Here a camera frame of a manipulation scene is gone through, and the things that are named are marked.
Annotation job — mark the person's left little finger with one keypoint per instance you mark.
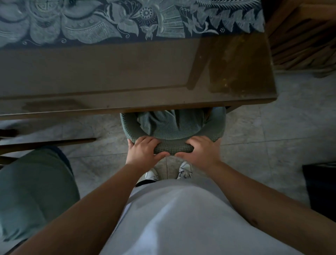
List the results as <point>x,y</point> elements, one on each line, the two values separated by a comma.
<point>130,144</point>

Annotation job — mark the person's right thumb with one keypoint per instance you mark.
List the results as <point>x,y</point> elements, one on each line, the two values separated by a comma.
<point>183,155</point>

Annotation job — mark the blue patterned batik table runner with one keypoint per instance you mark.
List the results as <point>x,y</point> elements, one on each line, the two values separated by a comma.
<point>105,21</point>

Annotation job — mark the green fabric covered chair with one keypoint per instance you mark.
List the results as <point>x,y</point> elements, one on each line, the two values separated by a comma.
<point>34,191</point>
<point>170,126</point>

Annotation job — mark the black fabric bag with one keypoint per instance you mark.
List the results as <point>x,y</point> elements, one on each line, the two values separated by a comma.
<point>321,189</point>

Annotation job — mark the white left shoe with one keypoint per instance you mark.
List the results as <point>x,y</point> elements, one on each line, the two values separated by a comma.
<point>151,175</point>

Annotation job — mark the person's left forearm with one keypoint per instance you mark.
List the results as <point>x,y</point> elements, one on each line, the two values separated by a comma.
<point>86,210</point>

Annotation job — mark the white shoe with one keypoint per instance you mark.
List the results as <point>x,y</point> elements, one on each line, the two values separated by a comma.
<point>151,175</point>
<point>185,171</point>

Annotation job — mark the person's left thumb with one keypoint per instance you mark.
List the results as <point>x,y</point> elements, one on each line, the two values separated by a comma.
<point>162,155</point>

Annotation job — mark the person's left middle finger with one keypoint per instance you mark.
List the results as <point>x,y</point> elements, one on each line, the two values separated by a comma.
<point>147,140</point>

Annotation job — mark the white right shoe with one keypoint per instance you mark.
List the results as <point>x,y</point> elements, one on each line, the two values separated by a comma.
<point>185,171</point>

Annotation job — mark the brown wooden slatted chair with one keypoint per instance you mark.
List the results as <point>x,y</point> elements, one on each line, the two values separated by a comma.
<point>301,34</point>

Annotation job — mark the person's left hand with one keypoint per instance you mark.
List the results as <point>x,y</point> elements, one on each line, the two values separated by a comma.
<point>140,157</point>

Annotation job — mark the white shirt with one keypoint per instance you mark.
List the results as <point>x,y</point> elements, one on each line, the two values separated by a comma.
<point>178,218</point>

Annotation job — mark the person's right hand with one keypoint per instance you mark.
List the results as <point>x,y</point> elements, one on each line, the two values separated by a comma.
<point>206,157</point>

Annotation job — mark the person's right forearm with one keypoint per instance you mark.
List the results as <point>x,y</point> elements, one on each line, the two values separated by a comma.
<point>262,199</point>

